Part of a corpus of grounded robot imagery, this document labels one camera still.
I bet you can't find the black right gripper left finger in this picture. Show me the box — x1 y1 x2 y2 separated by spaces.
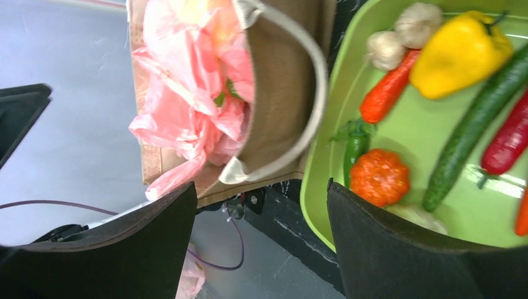
1 183 197 298

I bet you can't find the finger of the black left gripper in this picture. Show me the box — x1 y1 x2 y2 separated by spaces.
1 83 52 165

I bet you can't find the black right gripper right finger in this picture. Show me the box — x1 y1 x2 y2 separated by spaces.
327 179 527 298

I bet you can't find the pink plastic grocery bag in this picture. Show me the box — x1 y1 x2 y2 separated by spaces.
126 1 255 201

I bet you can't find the brown paper bag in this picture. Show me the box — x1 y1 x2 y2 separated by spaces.
126 0 339 209

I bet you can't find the green cabbage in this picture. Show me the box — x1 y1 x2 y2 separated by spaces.
384 204 448 235

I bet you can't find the orange bumpy fruit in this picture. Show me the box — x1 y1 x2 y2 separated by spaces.
349 148 410 207

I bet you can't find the green plastic tray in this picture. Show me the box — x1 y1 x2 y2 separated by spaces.
300 1 527 248

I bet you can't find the dark green chili pepper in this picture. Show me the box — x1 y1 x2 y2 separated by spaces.
329 118 376 188

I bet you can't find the orange carrot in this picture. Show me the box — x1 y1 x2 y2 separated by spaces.
514 187 528 237

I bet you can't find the small red orange pepper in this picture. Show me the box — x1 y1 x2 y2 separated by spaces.
359 49 421 124

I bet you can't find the red chili pepper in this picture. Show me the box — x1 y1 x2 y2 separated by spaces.
477 92 527 189

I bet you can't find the green cucumber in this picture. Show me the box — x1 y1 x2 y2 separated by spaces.
422 44 527 212

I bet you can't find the white garlic bulb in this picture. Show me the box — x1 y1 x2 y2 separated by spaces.
394 2 443 49
365 31 407 71

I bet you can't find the yellow bell pepper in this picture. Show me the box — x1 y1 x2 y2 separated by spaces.
410 11 514 100

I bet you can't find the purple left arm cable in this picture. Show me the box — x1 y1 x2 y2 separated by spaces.
0 199 246 272

